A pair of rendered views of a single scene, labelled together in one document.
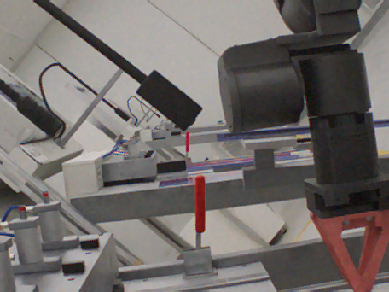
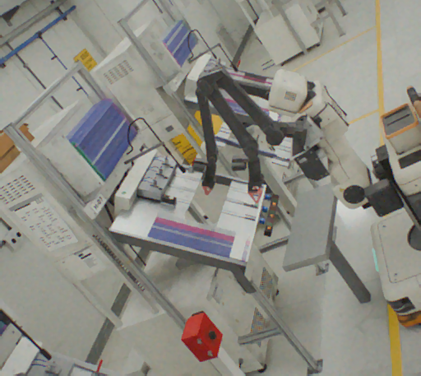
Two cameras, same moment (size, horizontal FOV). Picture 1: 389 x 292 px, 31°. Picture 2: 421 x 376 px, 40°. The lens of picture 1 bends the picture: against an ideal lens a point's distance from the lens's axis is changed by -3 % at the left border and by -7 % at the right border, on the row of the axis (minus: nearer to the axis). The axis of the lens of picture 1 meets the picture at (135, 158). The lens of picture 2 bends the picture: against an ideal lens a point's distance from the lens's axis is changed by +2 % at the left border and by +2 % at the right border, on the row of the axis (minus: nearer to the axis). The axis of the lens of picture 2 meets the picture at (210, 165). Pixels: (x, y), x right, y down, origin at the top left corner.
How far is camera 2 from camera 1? 2.68 m
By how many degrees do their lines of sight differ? 32
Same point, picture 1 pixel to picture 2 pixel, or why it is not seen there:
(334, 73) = (209, 169)
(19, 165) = (170, 87)
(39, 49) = not seen: outside the picture
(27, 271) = (159, 174)
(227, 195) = not seen: hidden behind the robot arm
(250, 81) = (196, 166)
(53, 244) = (165, 164)
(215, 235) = (279, 33)
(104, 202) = (193, 104)
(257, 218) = (304, 33)
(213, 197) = not seen: hidden behind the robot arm
